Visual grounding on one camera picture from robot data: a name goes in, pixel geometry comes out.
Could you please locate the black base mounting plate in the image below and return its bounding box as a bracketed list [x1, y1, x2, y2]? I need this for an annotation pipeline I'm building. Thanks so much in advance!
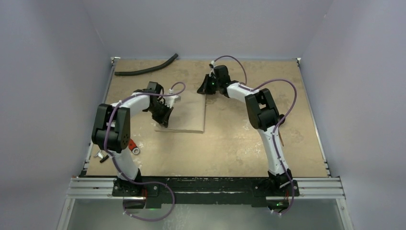
[112, 176, 300, 209]

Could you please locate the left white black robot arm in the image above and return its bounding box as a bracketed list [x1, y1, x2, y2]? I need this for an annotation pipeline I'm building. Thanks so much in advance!
[91, 81, 180, 196]

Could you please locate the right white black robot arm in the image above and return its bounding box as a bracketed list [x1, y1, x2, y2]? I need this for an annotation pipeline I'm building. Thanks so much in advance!
[197, 64, 294, 195]

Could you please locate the aluminium frame rail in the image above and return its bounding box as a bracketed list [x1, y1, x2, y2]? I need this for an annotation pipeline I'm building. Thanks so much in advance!
[66, 177, 346, 200]

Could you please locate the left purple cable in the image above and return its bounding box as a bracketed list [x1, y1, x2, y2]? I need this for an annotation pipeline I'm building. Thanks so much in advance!
[103, 81, 187, 222]

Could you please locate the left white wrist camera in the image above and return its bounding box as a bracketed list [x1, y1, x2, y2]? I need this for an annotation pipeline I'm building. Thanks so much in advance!
[163, 93, 181, 108]

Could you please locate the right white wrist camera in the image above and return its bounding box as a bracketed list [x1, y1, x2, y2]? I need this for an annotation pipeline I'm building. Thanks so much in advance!
[209, 60, 216, 70]

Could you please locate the black foam tube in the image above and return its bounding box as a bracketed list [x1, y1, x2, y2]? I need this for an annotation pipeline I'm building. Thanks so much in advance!
[114, 53, 179, 77]

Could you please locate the beige cloth napkin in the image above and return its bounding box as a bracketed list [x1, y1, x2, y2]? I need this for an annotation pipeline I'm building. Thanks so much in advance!
[155, 91, 206, 133]

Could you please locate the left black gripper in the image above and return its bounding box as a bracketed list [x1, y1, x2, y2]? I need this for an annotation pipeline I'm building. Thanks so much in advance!
[147, 102, 173, 128]

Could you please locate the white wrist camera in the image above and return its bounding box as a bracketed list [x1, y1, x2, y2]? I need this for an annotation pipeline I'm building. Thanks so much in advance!
[209, 60, 216, 70]
[163, 93, 181, 108]

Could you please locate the red handled wrench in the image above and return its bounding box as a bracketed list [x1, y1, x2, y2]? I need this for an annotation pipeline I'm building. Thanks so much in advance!
[128, 139, 140, 155]

